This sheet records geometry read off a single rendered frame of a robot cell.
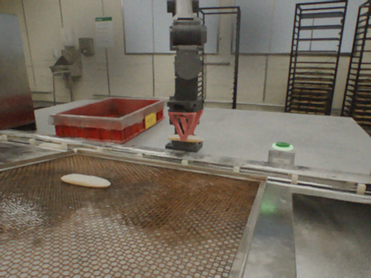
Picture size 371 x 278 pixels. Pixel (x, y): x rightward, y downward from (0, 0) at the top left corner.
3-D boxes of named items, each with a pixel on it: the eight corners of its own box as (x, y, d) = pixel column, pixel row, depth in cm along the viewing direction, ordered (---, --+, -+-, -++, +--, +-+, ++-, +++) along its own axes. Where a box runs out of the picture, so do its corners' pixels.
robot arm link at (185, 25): (197, 11, 97) (167, 11, 97) (197, -6, 94) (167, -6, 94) (209, 49, 62) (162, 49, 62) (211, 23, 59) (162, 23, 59)
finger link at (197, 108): (203, 135, 72) (204, 100, 70) (195, 143, 66) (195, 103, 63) (180, 134, 74) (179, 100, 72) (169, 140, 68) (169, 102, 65)
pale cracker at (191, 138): (206, 139, 69) (206, 135, 69) (202, 143, 66) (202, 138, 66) (170, 136, 73) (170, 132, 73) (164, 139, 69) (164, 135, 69)
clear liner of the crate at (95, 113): (168, 117, 144) (168, 99, 141) (123, 145, 99) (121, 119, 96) (112, 113, 153) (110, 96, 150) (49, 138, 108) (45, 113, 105)
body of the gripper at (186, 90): (205, 105, 71) (205, 76, 69) (191, 110, 62) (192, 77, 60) (181, 104, 73) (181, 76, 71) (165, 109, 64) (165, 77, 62)
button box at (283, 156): (293, 178, 81) (297, 144, 78) (293, 191, 74) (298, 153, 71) (265, 175, 84) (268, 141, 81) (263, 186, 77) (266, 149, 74)
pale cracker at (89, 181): (115, 183, 50) (115, 177, 49) (102, 189, 46) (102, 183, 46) (70, 176, 52) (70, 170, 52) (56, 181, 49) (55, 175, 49)
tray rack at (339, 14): (327, 133, 412) (347, 6, 359) (326, 144, 362) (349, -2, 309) (286, 128, 439) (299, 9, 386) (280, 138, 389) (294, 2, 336)
